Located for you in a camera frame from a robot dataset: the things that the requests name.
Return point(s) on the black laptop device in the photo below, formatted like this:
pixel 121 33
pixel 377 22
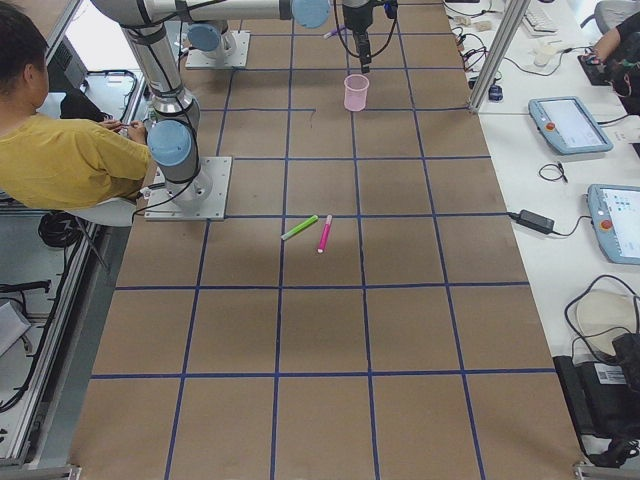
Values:
pixel 602 396

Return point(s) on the white keyboard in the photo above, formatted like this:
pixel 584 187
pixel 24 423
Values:
pixel 537 22

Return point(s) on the upper teach pendant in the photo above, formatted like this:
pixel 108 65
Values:
pixel 567 126

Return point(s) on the black power adapter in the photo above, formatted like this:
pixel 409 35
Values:
pixel 536 222

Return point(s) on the green marker pen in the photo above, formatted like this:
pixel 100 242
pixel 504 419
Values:
pixel 300 227

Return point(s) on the aluminium frame post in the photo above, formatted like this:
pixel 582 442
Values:
pixel 512 17

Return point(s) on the lower teach pendant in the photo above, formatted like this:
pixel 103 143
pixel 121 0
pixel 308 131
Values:
pixel 614 211

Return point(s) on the teach pendant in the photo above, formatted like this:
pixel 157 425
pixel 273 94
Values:
pixel 614 211
pixel 567 126

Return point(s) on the pink mesh pen cup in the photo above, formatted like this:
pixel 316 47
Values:
pixel 355 92

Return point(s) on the person in yellow shirt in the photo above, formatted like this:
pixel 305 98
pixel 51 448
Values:
pixel 57 164

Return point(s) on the purple marker pen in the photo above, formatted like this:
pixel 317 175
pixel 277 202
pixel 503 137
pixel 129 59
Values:
pixel 332 33

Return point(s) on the pink marker pen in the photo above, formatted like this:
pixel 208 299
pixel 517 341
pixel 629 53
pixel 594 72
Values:
pixel 325 234

